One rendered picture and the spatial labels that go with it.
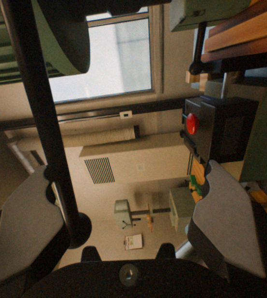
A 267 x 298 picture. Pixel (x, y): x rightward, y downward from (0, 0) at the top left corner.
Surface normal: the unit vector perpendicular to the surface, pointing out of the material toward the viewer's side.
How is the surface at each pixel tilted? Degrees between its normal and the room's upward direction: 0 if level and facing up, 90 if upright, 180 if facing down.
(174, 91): 90
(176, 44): 90
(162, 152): 90
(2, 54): 90
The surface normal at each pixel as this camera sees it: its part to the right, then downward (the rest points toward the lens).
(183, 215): -0.12, -0.81
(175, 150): 0.03, 0.58
